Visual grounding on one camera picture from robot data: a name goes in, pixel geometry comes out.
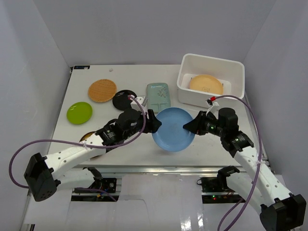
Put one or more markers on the yellow patterned black-rimmed plate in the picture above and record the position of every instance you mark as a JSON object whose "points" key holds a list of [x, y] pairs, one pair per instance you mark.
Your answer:
{"points": [[86, 137]]}

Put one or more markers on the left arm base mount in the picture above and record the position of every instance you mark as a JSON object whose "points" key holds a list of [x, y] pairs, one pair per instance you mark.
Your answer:
{"points": [[103, 190]]}

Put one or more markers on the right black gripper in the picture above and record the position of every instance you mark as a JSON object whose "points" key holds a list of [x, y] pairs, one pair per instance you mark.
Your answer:
{"points": [[194, 125]]}

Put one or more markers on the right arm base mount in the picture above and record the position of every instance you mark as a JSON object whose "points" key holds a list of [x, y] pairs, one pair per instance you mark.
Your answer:
{"points": [[212, 193]]}

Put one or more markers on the black round plate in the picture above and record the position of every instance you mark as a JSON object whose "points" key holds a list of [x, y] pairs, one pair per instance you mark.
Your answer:
{"points": [[121, 101]]}

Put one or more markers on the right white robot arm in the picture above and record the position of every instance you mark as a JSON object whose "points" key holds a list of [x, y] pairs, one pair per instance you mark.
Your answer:
{"points": [[278, 208]]}

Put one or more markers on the teal rectangular ceramic plate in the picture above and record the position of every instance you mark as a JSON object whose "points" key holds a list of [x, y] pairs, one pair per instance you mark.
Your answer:
{"points": [[158, 97]]}

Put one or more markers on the beige round plate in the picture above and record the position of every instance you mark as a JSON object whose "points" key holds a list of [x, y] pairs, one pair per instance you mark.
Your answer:
{"points": [[206, 83]]}

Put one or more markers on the green round plate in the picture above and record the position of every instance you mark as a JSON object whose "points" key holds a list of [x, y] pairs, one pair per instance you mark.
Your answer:
{"points": [[79, 113]]}

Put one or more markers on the blue round plate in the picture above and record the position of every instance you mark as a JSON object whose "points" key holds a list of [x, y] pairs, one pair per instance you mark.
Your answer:
{"points": [[171, 136]]}

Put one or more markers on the aluminium frame rail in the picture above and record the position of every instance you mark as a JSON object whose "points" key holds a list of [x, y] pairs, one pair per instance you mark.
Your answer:
{"points": [[119, 171]]}

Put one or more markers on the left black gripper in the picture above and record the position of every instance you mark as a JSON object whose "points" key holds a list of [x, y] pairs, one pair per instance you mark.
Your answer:
{"points": [[148, 121]]}

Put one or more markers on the orange woven round plate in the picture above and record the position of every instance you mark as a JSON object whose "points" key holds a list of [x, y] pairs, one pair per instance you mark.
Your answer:
{"points": [[102, 90]]}

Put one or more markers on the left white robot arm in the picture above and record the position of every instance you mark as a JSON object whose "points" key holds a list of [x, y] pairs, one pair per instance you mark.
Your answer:
{"points": [[47, 174]]}

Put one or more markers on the white plastic bin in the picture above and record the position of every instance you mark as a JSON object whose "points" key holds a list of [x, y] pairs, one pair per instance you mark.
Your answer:
{"points": [[230, 73]]}

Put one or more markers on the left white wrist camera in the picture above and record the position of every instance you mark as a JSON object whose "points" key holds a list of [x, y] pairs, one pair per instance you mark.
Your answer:
{"points": [[142, 100]]}

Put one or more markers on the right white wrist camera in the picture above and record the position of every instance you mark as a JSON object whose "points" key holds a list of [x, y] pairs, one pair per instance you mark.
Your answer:
{"points": [[212, 104]]}

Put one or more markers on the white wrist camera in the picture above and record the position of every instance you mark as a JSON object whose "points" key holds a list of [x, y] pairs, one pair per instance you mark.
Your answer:
{"points": [[212, 104], [142, 100]]}

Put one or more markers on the dark label sticker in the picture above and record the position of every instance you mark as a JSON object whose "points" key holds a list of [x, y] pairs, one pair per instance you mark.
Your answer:
{"points": [[82, 67]]}

